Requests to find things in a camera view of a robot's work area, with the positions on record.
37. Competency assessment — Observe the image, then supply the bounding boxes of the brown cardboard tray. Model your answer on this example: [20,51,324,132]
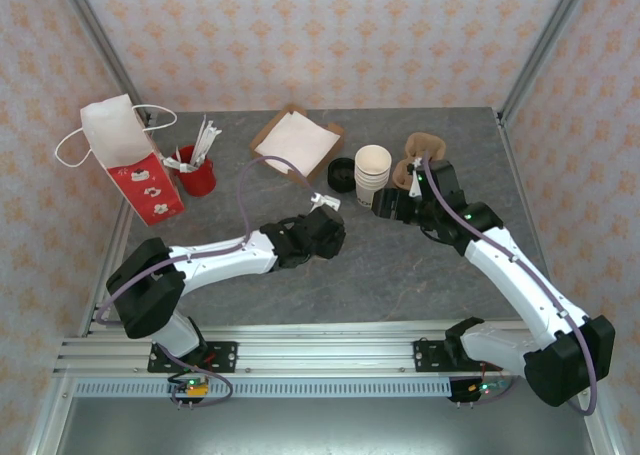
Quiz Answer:
[248,103,346,186]

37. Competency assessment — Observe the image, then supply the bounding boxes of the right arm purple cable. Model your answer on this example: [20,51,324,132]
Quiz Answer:
[422,157,601,416]

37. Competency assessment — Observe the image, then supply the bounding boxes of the white paper cup stack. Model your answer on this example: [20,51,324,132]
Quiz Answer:
[353,144,393,210]

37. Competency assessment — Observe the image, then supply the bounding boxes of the black lid stack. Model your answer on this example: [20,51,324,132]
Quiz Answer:
[327,163,357,193]

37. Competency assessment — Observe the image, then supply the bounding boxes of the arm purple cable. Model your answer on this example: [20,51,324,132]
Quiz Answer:
[422,157,601,416]
[95,155,321,406]

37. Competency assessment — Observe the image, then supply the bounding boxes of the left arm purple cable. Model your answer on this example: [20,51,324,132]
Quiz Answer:
[95,155,321,406]

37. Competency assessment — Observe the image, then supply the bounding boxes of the red cup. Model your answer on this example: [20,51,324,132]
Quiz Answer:
[172,144,219,197]

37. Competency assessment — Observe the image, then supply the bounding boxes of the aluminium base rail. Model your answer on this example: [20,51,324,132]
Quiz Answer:
[53,323,599,376]

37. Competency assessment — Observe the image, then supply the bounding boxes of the brushed metal sheet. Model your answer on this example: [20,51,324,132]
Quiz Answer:
[54,397,601,455]

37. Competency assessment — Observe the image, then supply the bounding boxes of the grey slotted cable duct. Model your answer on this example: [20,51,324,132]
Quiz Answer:
[73,378,454,397]

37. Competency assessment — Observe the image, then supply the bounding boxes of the small circuit board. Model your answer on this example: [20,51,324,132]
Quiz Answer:
[467,377,509,396]
[167,374,211,402]

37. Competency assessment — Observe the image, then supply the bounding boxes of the aluminium frame post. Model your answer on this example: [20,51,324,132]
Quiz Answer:
[53,0,151,126]
[497,0,599,126]

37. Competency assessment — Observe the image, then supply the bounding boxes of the white paper napkins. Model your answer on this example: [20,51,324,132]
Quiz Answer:
[254,113,339,174]

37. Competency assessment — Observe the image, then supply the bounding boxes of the brown pulp cup carrier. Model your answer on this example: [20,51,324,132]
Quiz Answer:
[392,133,447,186]

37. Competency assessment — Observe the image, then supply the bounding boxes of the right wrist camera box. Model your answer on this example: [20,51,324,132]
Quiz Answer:
[407,157,426,199]

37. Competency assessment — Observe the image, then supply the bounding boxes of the red white paper gift bag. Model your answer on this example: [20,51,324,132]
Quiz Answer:
[54,93,185,229]

